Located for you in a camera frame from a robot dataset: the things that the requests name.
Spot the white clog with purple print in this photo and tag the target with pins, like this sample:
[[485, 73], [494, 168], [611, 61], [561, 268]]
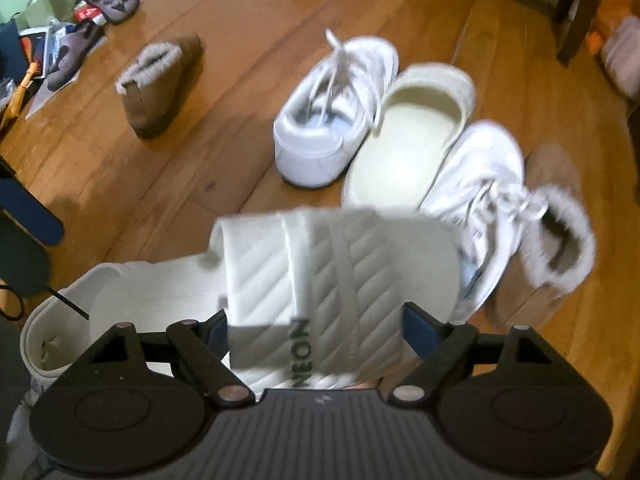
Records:
[[55, 325]]

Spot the red packet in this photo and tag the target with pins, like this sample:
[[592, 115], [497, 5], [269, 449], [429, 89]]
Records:
[[89, 12]]

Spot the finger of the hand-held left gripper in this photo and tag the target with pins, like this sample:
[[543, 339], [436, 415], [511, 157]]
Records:
[[22, 265], [35, 215]]

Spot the white paper sheet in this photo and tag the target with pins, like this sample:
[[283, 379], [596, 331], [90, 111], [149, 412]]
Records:
[[50, 92]]

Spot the cream slide slipper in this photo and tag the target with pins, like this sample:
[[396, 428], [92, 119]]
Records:
[[405, 145], [325, 270]]

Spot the orange cloth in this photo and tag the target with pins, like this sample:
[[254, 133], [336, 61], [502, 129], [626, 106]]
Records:
[[602, 20]]

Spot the pink bin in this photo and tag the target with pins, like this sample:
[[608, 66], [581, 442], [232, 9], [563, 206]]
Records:
[[622, 57]]

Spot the dark wooden chair leg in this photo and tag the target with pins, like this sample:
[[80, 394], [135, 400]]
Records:
[[580, 10]]

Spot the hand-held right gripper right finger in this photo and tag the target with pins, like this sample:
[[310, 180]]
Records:
[[417, 330]]

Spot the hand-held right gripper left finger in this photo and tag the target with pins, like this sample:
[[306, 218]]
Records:
[[218, 334]]

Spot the white lace-up sneaker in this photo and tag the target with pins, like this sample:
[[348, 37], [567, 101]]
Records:
[[330, 125], [487, 175]]

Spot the tan fur-lined boot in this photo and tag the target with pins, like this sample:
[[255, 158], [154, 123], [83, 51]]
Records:
[[555, 260], [155, 90]]

